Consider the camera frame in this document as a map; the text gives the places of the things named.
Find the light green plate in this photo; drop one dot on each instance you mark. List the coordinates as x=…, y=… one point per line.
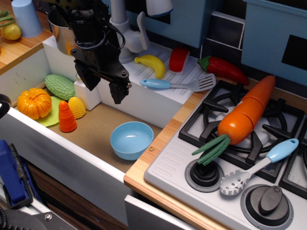
x=53, y=117

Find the yellow toy lemon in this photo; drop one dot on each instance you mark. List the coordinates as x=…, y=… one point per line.
x=11, y=32

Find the yellow toy banana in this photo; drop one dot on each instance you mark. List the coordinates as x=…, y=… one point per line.
x=154, y=63

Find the orange toy pumpkin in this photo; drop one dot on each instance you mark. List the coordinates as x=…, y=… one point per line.
x=35, y=103

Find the large orange toy carrot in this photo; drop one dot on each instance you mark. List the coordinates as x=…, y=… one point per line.
x=240, y=122

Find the blue handled grey spatula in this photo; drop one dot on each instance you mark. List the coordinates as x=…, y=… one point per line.
x=203, y=83

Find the green toy vegetable leaves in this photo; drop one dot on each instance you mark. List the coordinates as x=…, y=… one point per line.
x=6, y=18

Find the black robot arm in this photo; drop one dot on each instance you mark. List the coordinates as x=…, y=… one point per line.
x=78, y=9

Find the grey toy stove top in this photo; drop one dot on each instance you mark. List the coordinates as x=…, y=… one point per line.
x=290, y=174

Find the small orange toy carrot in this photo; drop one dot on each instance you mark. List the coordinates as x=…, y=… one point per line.
x=67, y=122

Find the blue handled slotted spoon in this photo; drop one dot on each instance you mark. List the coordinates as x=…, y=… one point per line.
x=234, y=182

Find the blue clamp device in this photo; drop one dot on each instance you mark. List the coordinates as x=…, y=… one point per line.
x=14, y=177

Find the black stove grate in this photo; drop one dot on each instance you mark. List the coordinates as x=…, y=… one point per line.
x=279, y=122

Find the right black stove knob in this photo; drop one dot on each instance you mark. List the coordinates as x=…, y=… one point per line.
x=266, y=207

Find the left black stove knob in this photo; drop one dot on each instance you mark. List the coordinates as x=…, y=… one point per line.
x=205, y=179

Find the green toy bitter gourd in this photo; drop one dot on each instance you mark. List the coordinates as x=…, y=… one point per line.
x=60, y=86

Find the white toy sink basin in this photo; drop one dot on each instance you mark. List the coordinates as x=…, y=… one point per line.
x=63, y=159

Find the light blue plastic cup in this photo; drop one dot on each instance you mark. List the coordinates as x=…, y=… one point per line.
x=27, y=18

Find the light blue plastic bowl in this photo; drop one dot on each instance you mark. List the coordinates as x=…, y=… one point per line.
x=131, y=139

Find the white plastic bottle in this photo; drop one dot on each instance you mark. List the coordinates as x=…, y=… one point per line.
x=89, y=98

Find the red and white toy sushi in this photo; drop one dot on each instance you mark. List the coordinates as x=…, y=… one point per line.
x=178, y=60

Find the silver metal pot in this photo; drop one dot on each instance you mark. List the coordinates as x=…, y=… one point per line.
x=64, y=36

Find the black stove knob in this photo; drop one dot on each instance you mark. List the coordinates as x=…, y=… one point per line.
x=205, y=179
x=266, y=207

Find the yellow toy corn piece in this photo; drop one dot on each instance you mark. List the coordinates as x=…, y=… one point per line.
x=77, y=108

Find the white and blue hanging cup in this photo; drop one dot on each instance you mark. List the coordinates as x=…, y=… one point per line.
x=157, y=8

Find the grey toy faucet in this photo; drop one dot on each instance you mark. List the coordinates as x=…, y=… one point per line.
x=133, y=42

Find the red toy chili pepper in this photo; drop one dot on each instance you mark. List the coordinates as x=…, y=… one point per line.
x=223, y=68

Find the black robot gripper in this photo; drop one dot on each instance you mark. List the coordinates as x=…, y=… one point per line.
x=97, y=56

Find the light blue cabinet box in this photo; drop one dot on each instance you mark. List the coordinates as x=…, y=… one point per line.
x=275, y=39

